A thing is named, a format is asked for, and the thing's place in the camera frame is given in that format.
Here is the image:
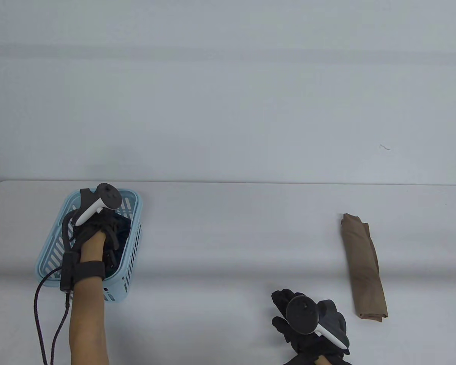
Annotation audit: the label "person's left hand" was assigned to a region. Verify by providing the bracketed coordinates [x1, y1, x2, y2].
[68, 211, 119, 263]

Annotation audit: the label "person's right hand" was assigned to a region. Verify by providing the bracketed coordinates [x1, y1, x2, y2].
[271, 289, 352, 365]

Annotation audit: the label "dark teal shorts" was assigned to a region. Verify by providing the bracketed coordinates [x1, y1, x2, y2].
[105, 213, 133, 275]

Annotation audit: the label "brown shorts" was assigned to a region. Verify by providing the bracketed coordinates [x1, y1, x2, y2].
[341, 213, 389, 323]

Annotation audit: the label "person's left forearm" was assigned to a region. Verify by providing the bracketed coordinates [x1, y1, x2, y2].
[69, 232, 110, 365]

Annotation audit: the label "right white black controller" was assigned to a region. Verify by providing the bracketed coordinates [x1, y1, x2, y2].
[285, 296, 351, 350]

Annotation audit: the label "white black controller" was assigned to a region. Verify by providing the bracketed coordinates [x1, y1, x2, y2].
[285, 296, 351, 350]
[62, 183, 122, 254]

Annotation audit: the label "left white black controller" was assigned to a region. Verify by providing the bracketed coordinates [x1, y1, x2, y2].
[62, 183, 122, 254]

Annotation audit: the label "light blue plastic basket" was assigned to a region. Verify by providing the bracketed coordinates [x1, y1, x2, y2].
[35, 189, 143, 303]

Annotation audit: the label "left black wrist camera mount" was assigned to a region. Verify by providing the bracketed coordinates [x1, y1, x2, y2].
[60, 251, 107, 294]

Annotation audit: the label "black cable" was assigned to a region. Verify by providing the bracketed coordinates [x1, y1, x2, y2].
[33, 265, 75, 365]

